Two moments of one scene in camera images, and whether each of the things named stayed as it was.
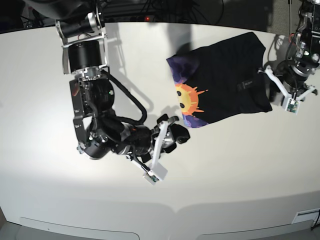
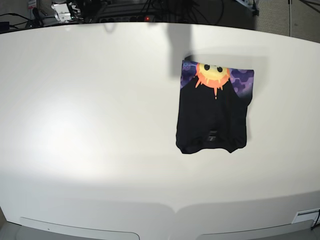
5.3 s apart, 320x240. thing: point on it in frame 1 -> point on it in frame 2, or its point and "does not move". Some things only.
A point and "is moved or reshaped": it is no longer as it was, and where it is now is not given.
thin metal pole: [290, 16] does not move
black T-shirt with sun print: [221, 80] is moved or reshaped
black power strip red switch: [129, 18] does not move
